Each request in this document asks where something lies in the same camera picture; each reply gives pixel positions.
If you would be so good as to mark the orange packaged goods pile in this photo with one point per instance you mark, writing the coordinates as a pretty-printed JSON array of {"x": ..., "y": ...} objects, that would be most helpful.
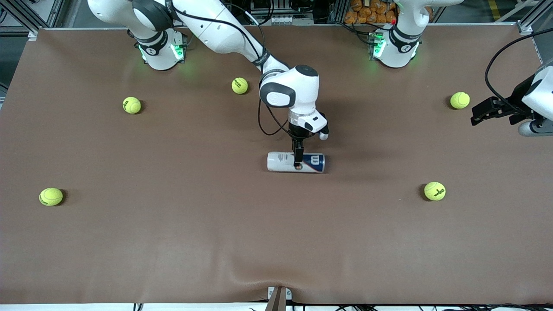
[{"x": 363, "y": 13}]

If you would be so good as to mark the white and blue tennis can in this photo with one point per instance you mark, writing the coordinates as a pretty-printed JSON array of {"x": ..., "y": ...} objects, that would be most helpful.
[{"x": 281, "y": 162}]

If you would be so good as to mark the yellow-green tennis ball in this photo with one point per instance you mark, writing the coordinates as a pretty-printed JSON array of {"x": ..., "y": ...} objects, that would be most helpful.
[
  {"x": 459, "y": 100},
  {"x": 434, "y": 191},
  {"x": 51, "y": 196},
  {"x": 131, "y": 105},
  {"x": 239, "y": 85}
]

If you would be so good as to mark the grey metal mounting bracket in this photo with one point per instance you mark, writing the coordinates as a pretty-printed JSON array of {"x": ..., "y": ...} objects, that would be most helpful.
[{"x": 288, "y": 294}]

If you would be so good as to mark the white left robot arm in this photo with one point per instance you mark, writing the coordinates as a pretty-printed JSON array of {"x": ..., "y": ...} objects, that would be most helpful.
[{"x": 399, "y": 47}]

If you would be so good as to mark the brown table mat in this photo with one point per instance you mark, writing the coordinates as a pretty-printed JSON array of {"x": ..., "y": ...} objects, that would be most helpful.
[{"x": 276, "y": 242}]

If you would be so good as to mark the white terminal strip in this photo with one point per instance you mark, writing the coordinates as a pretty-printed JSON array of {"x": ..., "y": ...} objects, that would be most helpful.
[{"x": 289, "y": 20}]

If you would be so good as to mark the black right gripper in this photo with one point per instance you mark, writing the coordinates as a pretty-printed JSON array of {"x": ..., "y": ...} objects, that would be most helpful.
[{"x": 297, "y": 133}]

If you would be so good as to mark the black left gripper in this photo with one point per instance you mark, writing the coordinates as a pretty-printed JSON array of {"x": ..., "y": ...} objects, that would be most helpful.
[{"x": 516, "y": 100}]

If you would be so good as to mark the brown camera pole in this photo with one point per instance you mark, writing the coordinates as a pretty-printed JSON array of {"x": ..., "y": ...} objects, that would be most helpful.
[{"x": 276, "y": 303}]

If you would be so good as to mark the aluminium frame corner bracket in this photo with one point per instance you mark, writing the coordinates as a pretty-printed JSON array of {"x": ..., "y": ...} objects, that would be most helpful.
[
  {"x": 525, "y": 26},
  {"x": 33, "y": 34}
]

